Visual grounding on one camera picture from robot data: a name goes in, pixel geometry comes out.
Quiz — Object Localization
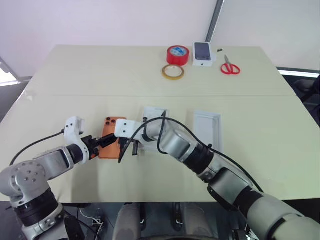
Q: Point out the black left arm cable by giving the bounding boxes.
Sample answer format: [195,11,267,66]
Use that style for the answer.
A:
[9,128,66,167]

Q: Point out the red handled scissors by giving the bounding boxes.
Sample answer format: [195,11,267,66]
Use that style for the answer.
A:
[220,54,242,76]

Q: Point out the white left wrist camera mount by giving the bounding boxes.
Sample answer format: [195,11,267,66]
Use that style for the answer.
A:
[62,115,92,165]

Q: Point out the black office chair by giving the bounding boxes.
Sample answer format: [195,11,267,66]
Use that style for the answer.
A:
[293,73,320,121]

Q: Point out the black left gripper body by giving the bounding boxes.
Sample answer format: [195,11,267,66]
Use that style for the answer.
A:
[81,135,104,160]

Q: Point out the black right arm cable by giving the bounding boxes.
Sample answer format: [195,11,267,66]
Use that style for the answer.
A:
[117,110,265,193]

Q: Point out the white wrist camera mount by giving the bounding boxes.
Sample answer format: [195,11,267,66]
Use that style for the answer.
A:
[62,115,92,165]
[114,118,144,140]

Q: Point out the red tape roll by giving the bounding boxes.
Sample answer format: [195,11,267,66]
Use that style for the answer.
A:
[166,45,190,67]

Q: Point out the grey rounded shape under table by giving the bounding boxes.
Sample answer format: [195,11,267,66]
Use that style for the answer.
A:
[111,203,141,240]

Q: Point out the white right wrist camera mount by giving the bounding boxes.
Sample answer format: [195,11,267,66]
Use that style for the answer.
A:
[114,118,144,140]

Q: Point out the dark rounded shape under table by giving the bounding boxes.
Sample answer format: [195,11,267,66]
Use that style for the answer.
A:
[63,215,85,240]

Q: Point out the grey window frame post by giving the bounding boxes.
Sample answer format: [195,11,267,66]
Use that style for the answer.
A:
[204,0,225,43]

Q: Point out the white printed phone retail box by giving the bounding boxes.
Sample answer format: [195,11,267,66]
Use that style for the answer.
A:
[192,41,217,68]

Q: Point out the white phone box base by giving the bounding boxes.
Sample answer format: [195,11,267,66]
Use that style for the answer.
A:
[142,105,170,151]

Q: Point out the orange smartphone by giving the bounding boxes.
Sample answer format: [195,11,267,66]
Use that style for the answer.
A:
[98,116,127,160]

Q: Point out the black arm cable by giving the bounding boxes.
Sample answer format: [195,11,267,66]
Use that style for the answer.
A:
[117,110,265,193]
[9,128,66,167]

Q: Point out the white wires under table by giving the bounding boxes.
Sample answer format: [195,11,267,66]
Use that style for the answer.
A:
[78,206,104,229]

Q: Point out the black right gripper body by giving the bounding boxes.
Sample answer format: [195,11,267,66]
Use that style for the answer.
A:
[117,136,141,151]

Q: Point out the grey metal frame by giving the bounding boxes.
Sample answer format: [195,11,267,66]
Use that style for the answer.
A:
[0,56,31,88]

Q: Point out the yellow tape roll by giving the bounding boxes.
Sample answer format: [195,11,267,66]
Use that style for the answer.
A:
[160,63,186,81]

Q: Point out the white phone box lid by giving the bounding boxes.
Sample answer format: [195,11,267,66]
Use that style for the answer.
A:
[193,109,224,152]

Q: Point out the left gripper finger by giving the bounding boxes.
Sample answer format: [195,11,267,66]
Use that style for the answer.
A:
[98,138,119,151]
[99,133,117,146]

